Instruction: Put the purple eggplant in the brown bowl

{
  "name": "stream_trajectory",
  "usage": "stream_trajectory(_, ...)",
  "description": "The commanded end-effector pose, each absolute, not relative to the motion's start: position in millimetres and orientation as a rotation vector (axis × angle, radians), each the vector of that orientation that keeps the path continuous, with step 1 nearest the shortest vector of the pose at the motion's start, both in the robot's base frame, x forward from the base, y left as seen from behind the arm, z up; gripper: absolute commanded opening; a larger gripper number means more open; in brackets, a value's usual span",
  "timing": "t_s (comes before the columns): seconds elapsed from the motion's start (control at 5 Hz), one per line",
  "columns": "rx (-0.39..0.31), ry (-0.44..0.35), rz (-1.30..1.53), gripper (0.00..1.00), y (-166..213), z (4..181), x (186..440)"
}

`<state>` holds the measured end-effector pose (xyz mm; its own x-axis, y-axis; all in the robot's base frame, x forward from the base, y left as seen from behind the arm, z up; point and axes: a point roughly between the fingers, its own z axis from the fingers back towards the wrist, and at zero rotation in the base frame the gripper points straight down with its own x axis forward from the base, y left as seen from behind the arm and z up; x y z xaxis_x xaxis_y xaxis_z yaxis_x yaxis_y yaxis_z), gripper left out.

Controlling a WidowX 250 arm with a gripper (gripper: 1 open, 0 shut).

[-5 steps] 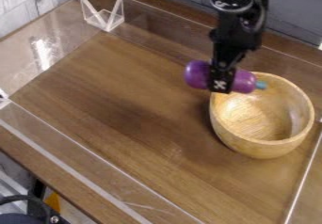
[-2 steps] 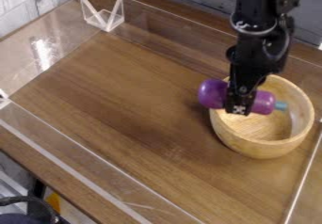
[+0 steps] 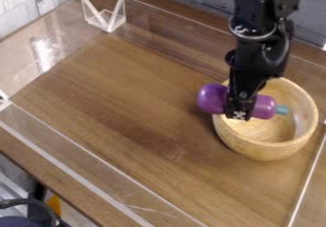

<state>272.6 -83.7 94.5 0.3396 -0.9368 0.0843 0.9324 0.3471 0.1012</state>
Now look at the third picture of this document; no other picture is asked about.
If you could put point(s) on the black clamp with cable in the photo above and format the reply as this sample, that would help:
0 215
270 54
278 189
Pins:
24 209

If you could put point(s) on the brown wooden bowl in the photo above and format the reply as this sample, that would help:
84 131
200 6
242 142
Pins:
274 139

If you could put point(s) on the purple toy eggplant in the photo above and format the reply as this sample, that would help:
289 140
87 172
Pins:
212 103

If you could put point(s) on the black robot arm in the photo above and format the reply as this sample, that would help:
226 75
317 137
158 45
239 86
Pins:
259 13

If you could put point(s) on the clear acrylic tray wall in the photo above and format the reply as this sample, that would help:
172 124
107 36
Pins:
102 122

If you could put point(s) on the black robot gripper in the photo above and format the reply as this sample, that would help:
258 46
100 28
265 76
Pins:
257 61

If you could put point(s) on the clear acrylic corner bracket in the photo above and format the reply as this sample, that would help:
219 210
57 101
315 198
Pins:
107 20

